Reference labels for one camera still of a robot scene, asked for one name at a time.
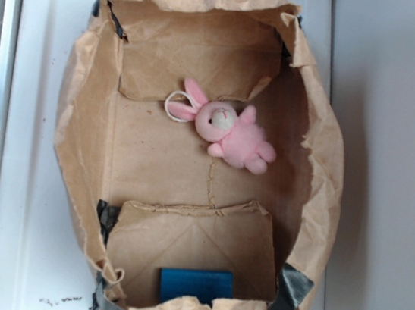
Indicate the pink plush bunny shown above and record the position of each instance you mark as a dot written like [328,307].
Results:
[234,137]

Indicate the brown paper bag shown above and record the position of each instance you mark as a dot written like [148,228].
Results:
[143,191]

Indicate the blue block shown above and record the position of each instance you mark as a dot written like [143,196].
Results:
[206,286]

